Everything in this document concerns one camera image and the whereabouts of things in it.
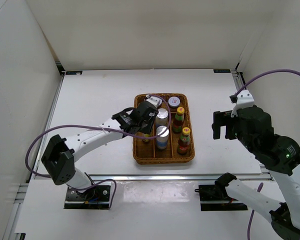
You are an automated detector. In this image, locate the small amber bottle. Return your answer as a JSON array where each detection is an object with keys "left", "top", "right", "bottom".
[{"left": 142, "top": 133, "right": 151, "bottom": 143}]

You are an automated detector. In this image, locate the silver cap shaker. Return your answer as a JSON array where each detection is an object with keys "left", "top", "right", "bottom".
[
  {"left": 155, "top": 108, "right": 169, "bottom": 128},
  {"left": 155, "top": 125, "right": 170, "bottom": 150}
]

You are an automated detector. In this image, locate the white lid jar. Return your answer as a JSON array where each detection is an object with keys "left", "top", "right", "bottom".
[
  {"left": 168, "top": 96, "right": 181, "bottom": 112},
  {"left": 153, "top": 96, "right": 163, "bottom": 109}
]

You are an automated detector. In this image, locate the red sauce bottle yellow cap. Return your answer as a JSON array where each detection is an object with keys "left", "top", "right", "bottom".
[{"left": 177, "top": 127, "right": 191, "bottom": 155}]

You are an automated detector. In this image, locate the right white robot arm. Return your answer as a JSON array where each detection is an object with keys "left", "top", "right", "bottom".
[{"left": 212, "top": 105, "right": 300, "bottom": 240}]

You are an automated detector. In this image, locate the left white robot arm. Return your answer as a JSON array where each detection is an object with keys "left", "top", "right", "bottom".
[{"left": 41, "top": 99, "right": 159, "bottom": 200}]

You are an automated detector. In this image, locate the brown wicker divided basket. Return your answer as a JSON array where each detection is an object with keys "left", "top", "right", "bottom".
[{"left": 132, "top": 93, "right": 195, "bottom": 165}]

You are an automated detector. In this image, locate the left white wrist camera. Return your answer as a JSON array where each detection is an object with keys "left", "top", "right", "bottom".
[{"left": 145, "top": 94, "right": 160, "bottom": 109}]

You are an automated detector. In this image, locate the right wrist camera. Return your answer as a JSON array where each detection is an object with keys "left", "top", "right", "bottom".
[{"left": 230, "top": 90, "right": 255, "bottom": 118}]

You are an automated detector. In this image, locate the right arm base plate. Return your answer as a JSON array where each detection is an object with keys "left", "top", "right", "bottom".
[{"left": 194, "top": 184, "right": 248, "bottom": 212}]

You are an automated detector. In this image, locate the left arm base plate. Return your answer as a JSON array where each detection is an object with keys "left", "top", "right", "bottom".
[{"left": 63, "top": 182, "right": 112, "bottom": 210}]

